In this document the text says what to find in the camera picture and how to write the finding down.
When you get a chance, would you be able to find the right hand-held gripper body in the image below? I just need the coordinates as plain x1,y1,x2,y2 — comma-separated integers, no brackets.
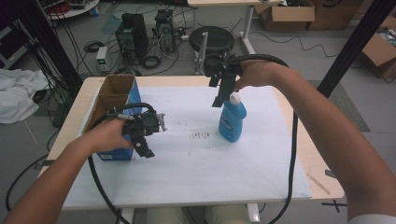
194,31,245,82

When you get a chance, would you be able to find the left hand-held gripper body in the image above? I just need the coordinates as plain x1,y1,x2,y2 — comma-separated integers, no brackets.
121,110,168,138

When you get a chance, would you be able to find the blue bottle with white cap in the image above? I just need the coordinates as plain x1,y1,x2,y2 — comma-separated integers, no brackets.
218,92,248,144

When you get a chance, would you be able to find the blue cardboard box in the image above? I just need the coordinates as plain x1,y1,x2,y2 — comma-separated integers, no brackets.
82,74,144,161

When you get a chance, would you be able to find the person's left hand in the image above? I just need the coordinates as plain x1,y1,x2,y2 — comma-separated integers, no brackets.
81,118,135,154

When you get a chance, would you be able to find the person's right hand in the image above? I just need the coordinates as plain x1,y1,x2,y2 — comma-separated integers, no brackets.
233,60,283,93

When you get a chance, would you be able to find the white desk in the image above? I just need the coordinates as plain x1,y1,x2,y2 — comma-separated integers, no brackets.
186,0,286,60

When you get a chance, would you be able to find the white sheet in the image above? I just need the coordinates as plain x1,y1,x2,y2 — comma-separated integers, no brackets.
62,85,312,210

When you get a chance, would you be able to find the small black computer tower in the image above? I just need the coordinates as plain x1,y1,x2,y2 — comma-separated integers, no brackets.
154,8,176,53

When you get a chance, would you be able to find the white table leg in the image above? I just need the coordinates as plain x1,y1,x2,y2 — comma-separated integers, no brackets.
120,207,135,224
247,203,262,223

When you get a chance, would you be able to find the person's left leg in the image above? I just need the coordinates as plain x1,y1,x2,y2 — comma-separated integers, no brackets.
146,206,191,224

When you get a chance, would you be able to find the person's leg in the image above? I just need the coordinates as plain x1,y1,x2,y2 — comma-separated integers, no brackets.
146,206,191,224
205,204,250,224

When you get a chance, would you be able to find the white power supply unit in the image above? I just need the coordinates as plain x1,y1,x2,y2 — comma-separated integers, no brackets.
95,46,108,74

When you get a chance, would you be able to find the open cardboard box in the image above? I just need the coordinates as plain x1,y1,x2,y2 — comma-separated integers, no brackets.
255,0,316,32

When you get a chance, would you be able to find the large black computer tower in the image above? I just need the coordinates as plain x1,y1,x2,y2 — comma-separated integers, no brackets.
115,12,149,65

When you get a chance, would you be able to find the person's right leg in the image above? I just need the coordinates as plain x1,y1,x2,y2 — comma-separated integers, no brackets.
205,204,250,224

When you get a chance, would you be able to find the dark floor mat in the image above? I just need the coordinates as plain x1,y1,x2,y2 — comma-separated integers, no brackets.
307,79,372,133

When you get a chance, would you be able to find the closed cardboard box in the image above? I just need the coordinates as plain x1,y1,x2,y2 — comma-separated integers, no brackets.
306,0,363,32

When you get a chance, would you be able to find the thin wooden stick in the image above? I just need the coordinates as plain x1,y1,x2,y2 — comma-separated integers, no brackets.
306,173,331,195

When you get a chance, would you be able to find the round white table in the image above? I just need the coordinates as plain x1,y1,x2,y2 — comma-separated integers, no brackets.
46,0,101,21

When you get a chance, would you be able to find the white cloth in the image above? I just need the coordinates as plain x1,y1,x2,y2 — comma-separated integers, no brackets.
0,68,50,125

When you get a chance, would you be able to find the cardboard box with contents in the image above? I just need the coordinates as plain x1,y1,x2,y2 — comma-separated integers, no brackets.
361,15,396,78

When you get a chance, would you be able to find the black tape cross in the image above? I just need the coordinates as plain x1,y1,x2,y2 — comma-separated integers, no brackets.
321,200,348,213

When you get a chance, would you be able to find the person's white sleeve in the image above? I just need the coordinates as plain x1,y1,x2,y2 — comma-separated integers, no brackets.
347,214,396,224

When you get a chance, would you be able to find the coiled black cable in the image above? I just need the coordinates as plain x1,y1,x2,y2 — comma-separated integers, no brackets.
141,55,163,70
83,40,105,53

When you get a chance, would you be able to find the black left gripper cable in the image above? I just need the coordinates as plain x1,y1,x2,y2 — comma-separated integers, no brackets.
88,102,156,224

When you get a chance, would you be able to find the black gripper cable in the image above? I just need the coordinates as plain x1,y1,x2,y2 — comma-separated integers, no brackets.
88,102,156,224
230,53,299,224

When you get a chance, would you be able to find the long black floor cable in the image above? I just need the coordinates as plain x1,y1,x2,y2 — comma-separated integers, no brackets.
248,30,340,59

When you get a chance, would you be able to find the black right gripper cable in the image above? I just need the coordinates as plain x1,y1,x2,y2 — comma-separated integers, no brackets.
230,53,299,224

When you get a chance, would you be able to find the black frame post with cables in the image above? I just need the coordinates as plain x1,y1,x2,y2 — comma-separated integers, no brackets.
8,0,83,91

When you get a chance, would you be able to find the black aluminium frame post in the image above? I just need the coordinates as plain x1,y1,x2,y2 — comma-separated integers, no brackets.
317,0,396,99

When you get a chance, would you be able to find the looped black floor cable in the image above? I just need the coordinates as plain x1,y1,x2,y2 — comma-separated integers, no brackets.
5,153,50,213

